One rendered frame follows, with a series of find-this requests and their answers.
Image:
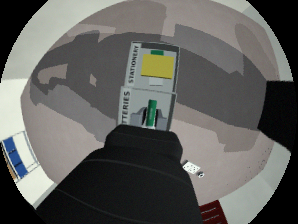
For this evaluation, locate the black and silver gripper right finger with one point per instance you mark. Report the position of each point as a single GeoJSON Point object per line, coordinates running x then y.
{"type": "Point", "coordinates": [161, 121]}

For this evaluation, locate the yellow block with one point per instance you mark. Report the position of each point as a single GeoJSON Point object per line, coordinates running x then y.
{"type": "Point", "coordinates": [157, 66]}

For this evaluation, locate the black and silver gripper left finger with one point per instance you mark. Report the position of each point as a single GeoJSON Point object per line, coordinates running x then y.
{"type": "Point", "coordinates": [138, 119]}

